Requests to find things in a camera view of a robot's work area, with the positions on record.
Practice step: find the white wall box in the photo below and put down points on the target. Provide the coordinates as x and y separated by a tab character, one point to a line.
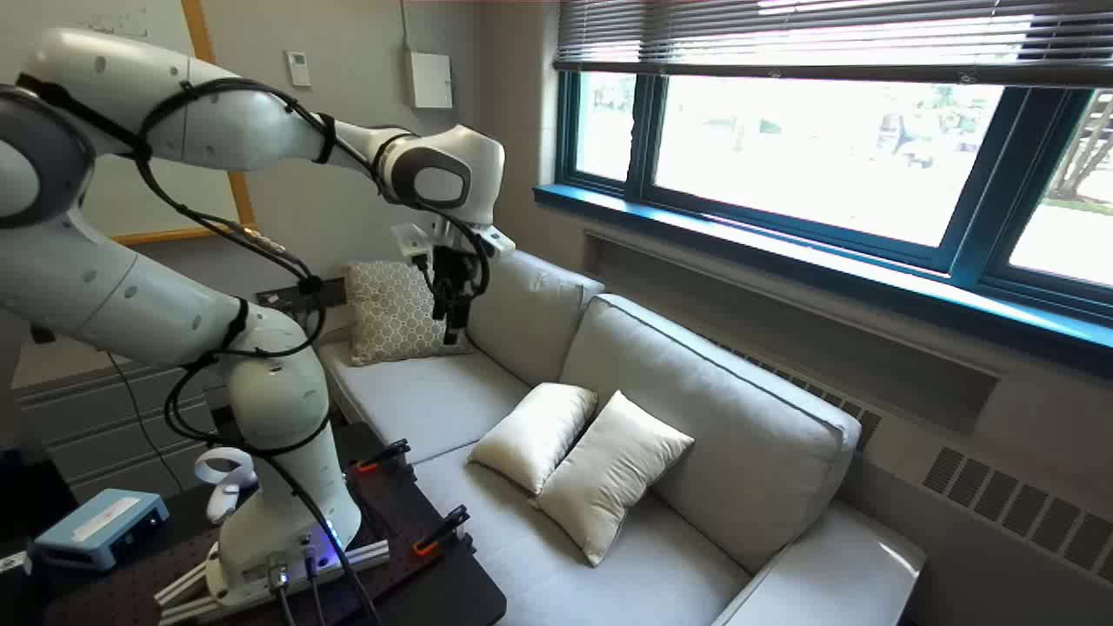
431	80

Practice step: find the white VR controller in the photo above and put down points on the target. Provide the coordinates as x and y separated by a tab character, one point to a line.
226	471

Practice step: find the dark window blinds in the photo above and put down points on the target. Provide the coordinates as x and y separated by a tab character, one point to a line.
811	35

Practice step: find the grey radiator cover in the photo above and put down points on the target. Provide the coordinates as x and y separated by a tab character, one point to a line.
1044	404

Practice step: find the small cream pillow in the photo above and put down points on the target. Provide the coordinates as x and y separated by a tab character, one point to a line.
526	435

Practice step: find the black robot table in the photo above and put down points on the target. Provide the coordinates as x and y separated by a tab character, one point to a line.
454	593

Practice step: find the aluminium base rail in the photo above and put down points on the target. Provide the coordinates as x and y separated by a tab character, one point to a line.
361	553

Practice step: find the black wall power strip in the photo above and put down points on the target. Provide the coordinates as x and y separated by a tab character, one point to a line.
331	291

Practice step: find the light blue box device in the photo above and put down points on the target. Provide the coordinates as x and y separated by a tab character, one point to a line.
99	527

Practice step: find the white wall thermostat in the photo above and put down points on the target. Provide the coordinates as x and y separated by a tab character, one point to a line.
301	69

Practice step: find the grey fabric sofa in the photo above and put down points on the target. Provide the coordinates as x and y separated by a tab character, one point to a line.
719	429

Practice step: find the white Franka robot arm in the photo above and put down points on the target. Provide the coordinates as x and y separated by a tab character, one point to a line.
93	278

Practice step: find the orange black clamp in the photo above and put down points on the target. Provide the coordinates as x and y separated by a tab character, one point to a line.
381	455
445	529

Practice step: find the teal window frame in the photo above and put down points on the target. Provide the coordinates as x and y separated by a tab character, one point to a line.
980	232

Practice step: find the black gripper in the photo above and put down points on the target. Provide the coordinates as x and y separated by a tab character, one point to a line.
459	278

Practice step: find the large cream pillow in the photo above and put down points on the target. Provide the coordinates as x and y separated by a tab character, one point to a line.
604	475

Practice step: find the grey drawer cabinet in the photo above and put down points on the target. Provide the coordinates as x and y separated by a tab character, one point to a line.
107	446

